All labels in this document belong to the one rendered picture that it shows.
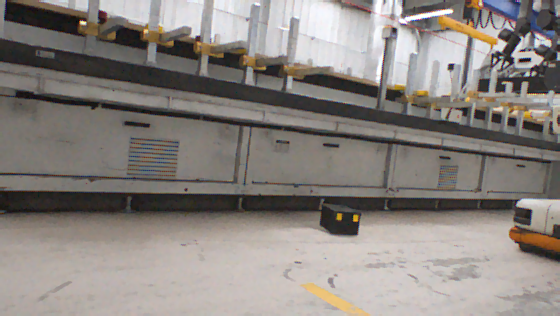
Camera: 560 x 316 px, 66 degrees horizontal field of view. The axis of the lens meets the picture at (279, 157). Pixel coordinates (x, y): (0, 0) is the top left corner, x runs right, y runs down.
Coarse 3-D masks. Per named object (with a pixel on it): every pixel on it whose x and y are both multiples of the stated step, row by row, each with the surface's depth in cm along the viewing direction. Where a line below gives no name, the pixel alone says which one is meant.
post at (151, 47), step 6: (156, 0) 189; (150, 6) 190; (156, 6) 189; (150, 12) 190; (156, 12) 189; (150, 18) 189; (156, 18) 190; (150, 24) 189; (156, 24) 190; (156, 30) 190; (150, 42) 189; (150, 48) 189; (150, 54) 190; (150, 60) 190
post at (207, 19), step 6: (210, 0) 203; (204, 6) 204; (210, 6) 203; (204, 12) 204; (210, 12) 203; (204, 18) 203; (210, 18) 204; (204, 24) 203; (210, 24) 204; (204, 30) 203; (210, 30) 204; (204, 36) 203; (204, 42) 203; (204, 54) 204; (198, 60) 206; (204, 60) 204; (198, 66) 205; (204, 66) 205
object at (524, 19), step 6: (522, 0) 244; (528, 0) 242; (522, 6) 244; (528, 6) 242; (522, 12) 244; (528, 12) 242; (522, 18) 243; (528, 18) 242; (516, 24) 245; (522, 24) 242; (528, 24) 245; (522, 30) 242; (528, 30) 244
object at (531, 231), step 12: (516, 204) 235; (528, 204) 228; (540, 204) 224; (552, 204) 221; (516, 216) 232; (528, 216) 231; (540, 216) 222; (552, 216) 217; (516, 228) 233; (528, 228) 227; (540, 228) 222; (552, 228) 217; (516, 240) 232; (528, 240) 226; (540, 240) 221; (552, 240) 216; (552, 252) 218
